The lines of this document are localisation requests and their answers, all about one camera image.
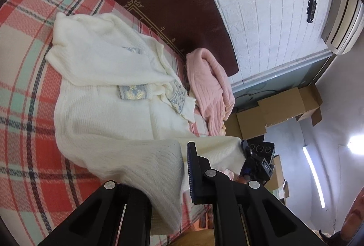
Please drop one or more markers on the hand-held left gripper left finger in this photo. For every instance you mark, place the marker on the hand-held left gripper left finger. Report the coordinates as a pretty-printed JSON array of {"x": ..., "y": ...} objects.
[{"x": 133, "y": 200}]

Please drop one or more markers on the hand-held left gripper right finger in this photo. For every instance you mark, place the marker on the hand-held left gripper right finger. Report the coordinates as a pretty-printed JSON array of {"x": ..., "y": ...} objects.
[{"x": 191, "y": 174}]

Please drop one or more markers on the cream knitted sweater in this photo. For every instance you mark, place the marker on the cream knitted sweater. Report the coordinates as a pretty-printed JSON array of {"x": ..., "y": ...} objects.
[{"x": 113, "y": 120}]

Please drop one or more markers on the pink knitted sweater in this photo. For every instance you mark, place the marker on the pink knitted sweater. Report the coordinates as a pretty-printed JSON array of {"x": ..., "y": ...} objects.
[{"x": 213, "y": 92}]

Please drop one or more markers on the stack of cardboard boxes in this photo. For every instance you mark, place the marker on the stack of cardboard boxes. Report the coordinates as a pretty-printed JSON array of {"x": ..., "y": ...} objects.
[{"x": 273, "y": 112}]

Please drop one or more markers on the white tube light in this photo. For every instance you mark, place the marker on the white tube light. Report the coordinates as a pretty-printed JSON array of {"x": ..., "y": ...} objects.
[{"x": 312, "y": 174}]

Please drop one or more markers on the grey door with cartoon drawing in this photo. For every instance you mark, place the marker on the grey door with cartoon drawing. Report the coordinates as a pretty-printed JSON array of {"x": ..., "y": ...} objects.
[{"x": 284, "y": 80}]

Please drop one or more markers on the bright ceiling lamp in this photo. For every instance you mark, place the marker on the bright ceiling lamp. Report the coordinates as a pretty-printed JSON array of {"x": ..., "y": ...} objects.
[{"x": 357, "y": 143}]

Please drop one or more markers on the red plaid blanket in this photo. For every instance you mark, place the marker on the red plaid blanket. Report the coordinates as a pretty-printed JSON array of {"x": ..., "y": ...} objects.
[{"x": 28, "y": 92}]

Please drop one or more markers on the white air conditioner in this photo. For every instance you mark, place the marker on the white air conditioner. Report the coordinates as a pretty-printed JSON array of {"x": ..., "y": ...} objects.
[{"x": 341, "y": 26}]

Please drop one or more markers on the dark brown headboard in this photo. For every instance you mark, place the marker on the dark brown headboard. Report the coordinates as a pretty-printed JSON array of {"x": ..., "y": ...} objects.
[{"x": 170, "y": 1}]

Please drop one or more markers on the white door frame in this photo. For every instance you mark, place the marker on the white door frame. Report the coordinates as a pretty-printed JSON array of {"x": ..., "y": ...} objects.
[{"x": 284, "y": 68}]

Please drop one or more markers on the black wall bracket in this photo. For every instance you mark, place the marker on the black wall bracket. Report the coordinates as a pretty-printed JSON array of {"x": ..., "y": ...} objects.
[{"x": 312, "y": 5}]

